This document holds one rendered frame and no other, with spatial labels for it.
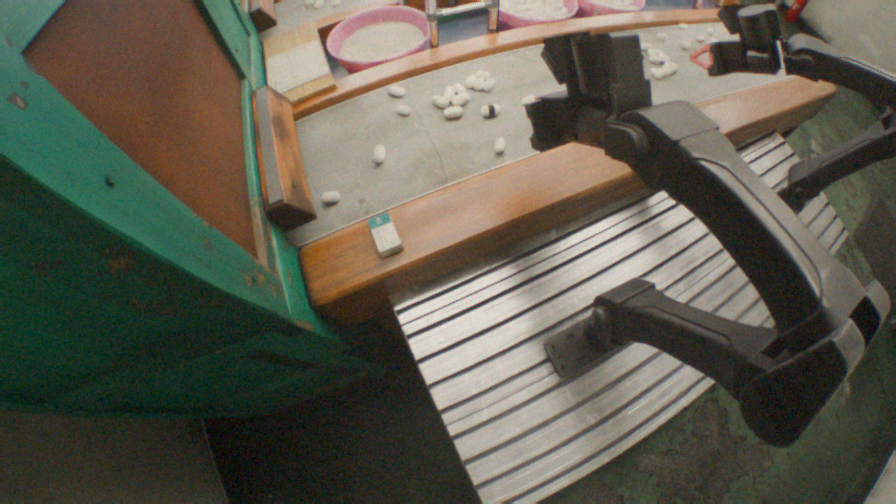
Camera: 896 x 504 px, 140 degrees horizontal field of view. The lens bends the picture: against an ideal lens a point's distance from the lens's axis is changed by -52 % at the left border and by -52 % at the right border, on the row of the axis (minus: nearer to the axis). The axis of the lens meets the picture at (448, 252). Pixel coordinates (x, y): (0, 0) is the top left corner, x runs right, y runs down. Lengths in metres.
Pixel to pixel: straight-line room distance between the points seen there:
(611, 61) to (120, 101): 0.43
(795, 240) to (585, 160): 0.43
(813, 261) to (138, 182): 0.47
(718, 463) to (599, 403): 1.10
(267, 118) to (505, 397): 0.61
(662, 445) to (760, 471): 0.56
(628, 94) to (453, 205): 0.31
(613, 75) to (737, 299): 0.57
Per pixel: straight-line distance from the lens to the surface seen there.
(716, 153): 0.31
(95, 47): 0.36
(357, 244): 0.54
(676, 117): 0.33
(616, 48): 0.35
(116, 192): 0.27
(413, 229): 0.53
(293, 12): 1.26
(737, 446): 1.71
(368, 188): 0.61
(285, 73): 0.88
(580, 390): 0.60
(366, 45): 0.95
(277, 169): 0.54
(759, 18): 0.74
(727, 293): 0.79
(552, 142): 0.46
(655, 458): 1.46
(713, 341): 0.37
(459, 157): 0.63
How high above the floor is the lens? 1.24
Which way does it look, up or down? 68 degrees down
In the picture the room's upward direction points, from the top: 6 degrees counter-clockwise
